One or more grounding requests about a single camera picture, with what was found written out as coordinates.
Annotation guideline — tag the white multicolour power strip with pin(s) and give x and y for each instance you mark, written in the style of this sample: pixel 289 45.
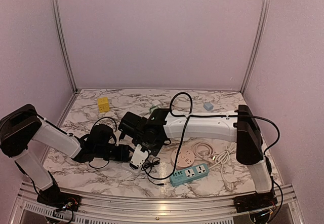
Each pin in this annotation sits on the white multicolour power strip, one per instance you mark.
pixel 130 170

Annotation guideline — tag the left aluminium frame post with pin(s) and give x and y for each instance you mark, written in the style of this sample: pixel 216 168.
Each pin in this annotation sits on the left aluminium frame post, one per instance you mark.
pixel 62 44

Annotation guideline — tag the black power adapter with cable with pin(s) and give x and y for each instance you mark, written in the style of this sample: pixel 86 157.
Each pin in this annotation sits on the black power adapter with cable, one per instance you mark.
pixel 148 166

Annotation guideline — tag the aluminium front rail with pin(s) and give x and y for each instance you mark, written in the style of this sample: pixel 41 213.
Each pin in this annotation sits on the aluminium front rail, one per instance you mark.
pixel 97 208

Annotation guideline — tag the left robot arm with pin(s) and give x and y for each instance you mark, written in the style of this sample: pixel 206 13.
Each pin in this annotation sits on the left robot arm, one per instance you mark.
pixel 25 126

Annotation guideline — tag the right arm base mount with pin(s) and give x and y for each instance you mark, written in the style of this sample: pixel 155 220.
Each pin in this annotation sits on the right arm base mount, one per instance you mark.
pixel 255 201

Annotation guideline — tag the light blue USB charger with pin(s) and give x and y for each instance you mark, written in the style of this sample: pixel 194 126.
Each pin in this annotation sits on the light blue USB charger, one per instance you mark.
pixel 208 106

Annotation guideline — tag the white USB charger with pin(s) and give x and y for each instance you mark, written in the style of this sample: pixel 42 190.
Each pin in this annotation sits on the white USB charger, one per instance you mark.
pixel 156 103

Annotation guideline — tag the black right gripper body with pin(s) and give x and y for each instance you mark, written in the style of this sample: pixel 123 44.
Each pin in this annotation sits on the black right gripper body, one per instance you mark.
pixel 148 145

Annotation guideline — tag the right aluminium frame post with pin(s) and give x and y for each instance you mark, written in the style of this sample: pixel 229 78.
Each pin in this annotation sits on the right aluminium frame post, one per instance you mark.
pixel 256 45

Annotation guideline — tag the yellow cube power socket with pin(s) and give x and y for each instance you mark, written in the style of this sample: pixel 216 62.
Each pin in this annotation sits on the yellow cube power socket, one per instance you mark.
pixel 103 105

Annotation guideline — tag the teal power strip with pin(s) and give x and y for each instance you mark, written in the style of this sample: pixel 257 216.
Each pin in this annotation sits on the teal power strip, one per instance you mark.
pixel 189 174

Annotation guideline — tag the aluminium frame post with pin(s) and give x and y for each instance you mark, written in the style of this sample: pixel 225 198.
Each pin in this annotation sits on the aluminium frame post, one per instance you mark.
pixel 256 45
pixel 62 44

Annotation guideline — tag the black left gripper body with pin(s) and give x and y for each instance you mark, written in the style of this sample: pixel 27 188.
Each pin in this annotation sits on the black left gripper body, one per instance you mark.
pixel 120 157

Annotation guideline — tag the pink round power socket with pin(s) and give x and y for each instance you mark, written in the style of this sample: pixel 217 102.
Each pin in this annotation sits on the pink round power socket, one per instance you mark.
pixel 184 159

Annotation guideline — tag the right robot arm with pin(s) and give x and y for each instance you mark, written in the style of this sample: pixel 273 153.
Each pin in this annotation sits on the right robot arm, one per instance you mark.
pixel 240 126

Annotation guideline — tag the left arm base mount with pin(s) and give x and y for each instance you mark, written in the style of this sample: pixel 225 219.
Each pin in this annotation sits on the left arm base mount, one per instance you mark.
pixel 56 198

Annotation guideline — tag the green cube plug adapter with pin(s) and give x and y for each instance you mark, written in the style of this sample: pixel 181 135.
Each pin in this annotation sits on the green cube plug adapter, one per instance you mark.
pixel 153 109

